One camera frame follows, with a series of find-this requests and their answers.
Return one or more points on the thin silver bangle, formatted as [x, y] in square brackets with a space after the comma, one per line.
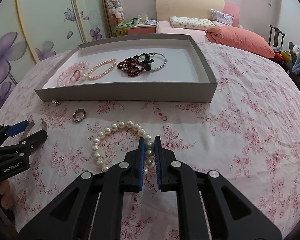
[152, 62]

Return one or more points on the wide silver cuff bangle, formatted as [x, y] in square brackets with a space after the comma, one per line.
[31, 125]

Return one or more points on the cream and pink headboard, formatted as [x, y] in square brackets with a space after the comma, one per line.
[195, 9]

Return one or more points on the purple patterned pillow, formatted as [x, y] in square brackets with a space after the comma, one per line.
[221, 19]

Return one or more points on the grey pearl earring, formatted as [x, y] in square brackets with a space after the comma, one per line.
[55, 103]

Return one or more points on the pink floral bedsheet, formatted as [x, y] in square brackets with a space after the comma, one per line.
[250, 133]

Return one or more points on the plush toy tower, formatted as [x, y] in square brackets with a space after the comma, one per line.
[116, 17]

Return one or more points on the grey cardboard tray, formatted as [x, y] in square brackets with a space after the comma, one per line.
[109, 70]

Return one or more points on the white floral pillow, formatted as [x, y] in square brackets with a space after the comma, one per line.
[190, 23]

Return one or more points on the left hand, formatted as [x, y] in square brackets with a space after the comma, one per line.
[5, 195]

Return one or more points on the dark wooden chair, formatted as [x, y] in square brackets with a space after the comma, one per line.
[276, 36]

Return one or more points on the white mug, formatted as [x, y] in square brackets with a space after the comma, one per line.
[136, 21]

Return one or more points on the coral pink pillow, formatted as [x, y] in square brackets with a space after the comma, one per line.
[241, 39]

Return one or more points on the pink nightstand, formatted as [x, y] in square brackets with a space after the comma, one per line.
[140, 29]

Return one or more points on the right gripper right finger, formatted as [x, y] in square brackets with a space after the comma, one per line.
[178, 177]

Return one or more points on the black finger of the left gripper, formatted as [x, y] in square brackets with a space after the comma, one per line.
[32, 142]

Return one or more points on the floral sliding wardrobe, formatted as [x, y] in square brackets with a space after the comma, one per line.
[34, 30]

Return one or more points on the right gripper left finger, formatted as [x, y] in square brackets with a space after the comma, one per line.
[126, 176]

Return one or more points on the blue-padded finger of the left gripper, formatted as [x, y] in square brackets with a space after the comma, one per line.
[18, 128]

